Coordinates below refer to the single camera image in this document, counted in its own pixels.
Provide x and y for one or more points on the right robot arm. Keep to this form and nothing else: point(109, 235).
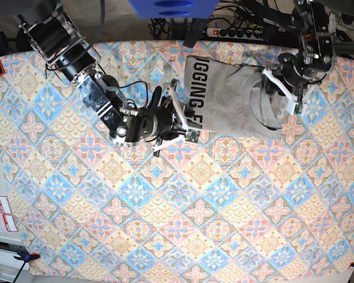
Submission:
point(52, 34)

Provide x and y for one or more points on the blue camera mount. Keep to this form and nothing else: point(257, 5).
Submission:
point(174, 8)

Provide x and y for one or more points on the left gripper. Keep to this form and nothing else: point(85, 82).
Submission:
point(296, 72)

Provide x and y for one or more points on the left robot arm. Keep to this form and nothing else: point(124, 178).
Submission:
point(310, 22)

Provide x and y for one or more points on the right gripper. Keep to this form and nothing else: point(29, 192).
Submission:
point(140, 125)

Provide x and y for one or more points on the red white stickers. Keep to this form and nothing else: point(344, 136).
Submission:
point(6, 218)

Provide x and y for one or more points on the grey T-shirt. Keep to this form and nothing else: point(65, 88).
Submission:
point(232, 100)

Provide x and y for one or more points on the black power strip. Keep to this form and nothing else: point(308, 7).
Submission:
point(234, 33)

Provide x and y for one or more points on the blue orange clamp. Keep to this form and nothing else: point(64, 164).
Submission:
point(25, 257)

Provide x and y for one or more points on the patterned tablecloth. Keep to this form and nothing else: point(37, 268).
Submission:
point(225, 209)

